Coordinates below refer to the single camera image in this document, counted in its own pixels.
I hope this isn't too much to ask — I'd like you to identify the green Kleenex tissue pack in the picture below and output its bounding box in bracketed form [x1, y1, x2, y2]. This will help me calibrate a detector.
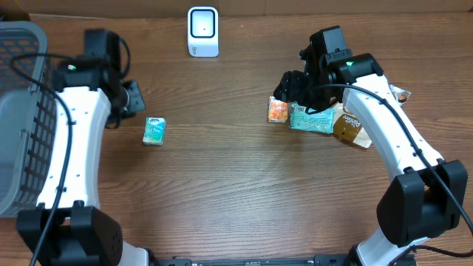
[143, 117, 167, 146]

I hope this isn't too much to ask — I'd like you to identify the orange tissue packet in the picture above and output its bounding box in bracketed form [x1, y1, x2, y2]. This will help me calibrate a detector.
[268, 96, 287, 123]

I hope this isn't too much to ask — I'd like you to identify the light green wipes packet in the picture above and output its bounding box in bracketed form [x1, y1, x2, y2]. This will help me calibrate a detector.
[290, 103, 335, 134]

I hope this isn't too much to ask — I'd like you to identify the clear bagged bread pack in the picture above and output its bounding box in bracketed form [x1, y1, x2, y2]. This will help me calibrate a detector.
[333, 84, 411, 149]

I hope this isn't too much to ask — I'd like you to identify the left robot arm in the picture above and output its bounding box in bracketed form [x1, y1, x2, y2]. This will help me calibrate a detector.
[16, 29, 154, 265]

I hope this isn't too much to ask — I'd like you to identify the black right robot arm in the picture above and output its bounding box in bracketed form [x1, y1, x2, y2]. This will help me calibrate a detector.
[273, 26, 469, 265]

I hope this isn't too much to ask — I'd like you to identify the white barcode scanner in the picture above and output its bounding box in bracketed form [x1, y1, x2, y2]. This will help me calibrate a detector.
[187, 6, 220, 58]

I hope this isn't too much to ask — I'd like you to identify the grey plastic shopping basket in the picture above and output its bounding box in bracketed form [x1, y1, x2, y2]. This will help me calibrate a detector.
[1, 21, 56, 218]

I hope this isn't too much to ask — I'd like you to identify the brown cardboard backdrop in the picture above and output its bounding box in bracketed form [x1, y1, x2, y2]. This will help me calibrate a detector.
[1, 0, 472, 18]

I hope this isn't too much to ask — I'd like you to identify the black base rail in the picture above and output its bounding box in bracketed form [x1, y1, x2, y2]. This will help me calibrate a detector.
[149, 254, 359, 266]

